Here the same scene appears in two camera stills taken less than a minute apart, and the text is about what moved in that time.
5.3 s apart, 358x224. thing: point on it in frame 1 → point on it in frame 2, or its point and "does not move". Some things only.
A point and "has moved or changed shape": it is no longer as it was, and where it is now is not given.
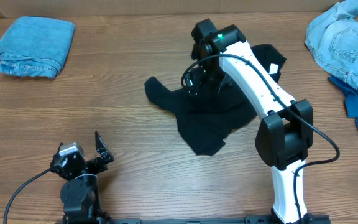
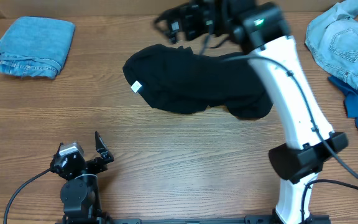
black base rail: x=250 y=219 does not move
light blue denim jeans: x=333 y=37 does not move
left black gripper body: x=89 y=163 does not move
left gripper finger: x=102 y=148 does not move
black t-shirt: x=203 y=119 has moved or changed shape
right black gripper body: x=193 y=83 → x=188 y=23
